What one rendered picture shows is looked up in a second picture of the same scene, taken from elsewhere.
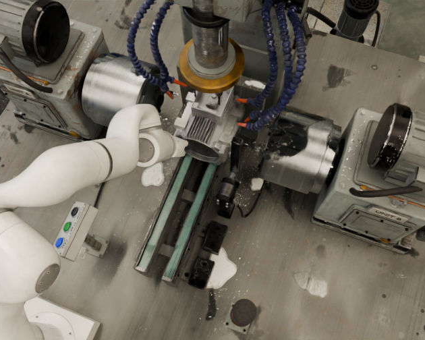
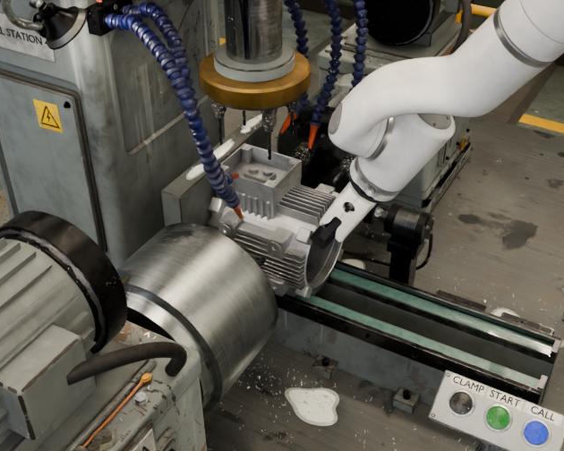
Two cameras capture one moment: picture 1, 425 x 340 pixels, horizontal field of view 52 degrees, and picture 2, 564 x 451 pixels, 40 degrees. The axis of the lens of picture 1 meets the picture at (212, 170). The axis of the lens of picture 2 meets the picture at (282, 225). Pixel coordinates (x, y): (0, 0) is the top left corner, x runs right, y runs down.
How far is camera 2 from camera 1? 133 cm
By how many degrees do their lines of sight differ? 54
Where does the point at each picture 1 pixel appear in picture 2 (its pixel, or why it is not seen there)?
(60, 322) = not seen: outside the picture
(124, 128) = (425, 63)
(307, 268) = (495, 234)
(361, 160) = (401, 55)
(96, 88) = (188, 302)
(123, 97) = (226, 265)
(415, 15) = not seen: hidden behind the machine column
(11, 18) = (25, 280)
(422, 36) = not seen: hidden behind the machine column
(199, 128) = (305, 203)
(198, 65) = (270, 62)
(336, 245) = (458, 204)
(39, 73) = (118, 383)
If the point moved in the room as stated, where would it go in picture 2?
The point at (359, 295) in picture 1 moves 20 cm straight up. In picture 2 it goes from (529, 196) to (546, 123)
